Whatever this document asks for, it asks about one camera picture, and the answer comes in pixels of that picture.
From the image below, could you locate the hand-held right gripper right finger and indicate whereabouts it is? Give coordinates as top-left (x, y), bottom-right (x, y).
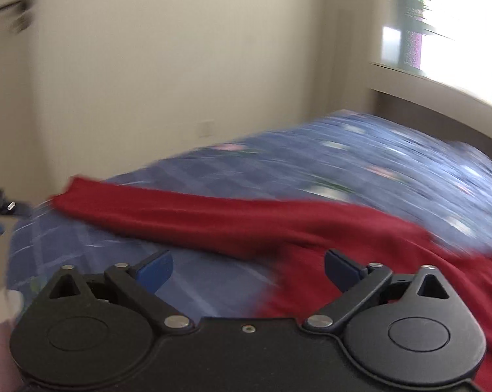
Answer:
top-left (302, 248), bottom-right (451, 332)

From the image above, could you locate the bed with blue printed sheet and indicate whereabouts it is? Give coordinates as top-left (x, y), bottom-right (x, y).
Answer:
top-left (7, 108), bottom-right (492, 327)

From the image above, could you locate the beige window ledge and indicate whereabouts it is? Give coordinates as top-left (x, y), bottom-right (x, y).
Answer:
top-left (368, 61), bottom-right (492, 148)

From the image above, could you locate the dark red garment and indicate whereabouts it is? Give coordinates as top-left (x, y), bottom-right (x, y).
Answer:
top-left (52, 176), bottom-right (492, 392)

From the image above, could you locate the dark door handle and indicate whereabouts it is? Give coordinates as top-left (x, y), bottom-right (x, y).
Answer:
top-left (0, 0), bottom-right (38, 34)

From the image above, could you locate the window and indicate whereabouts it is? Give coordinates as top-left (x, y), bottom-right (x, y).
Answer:
top-left (382, 0), bottom-right (492, 105)

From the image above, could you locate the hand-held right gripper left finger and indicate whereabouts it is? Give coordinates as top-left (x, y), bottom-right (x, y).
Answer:
top-left (44, 250), bottom-right (193, 332)

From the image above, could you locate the grey-blue curtain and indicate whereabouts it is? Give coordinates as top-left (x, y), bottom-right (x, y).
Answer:
top-left (398, 0), bottom-right (425, 70)

